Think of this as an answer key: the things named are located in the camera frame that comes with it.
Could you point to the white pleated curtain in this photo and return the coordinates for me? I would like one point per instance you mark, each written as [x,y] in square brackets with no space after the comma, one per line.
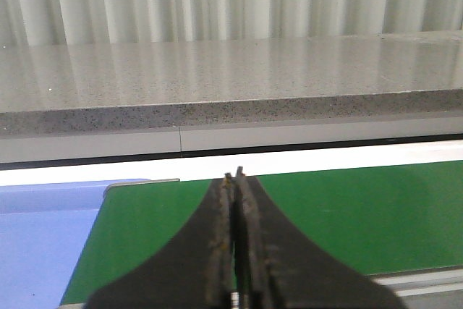
[43,22]

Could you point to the grey speckled stone counter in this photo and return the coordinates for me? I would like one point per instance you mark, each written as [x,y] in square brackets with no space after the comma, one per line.
[126,99]

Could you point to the aluminium conveyor frame rail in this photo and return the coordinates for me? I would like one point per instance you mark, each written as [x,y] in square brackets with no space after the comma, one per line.
[424,282]

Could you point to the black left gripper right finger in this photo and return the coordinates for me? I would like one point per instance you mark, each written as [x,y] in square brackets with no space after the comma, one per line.
[277,266]

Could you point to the blue plastic tray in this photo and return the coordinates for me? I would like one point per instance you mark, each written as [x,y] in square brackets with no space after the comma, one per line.
[43,230]

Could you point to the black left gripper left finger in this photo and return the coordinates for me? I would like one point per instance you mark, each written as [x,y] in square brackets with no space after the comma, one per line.
[192,270]

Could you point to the green conveyor belt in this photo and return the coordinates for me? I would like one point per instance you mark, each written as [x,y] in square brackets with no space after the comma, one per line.
[378,220]

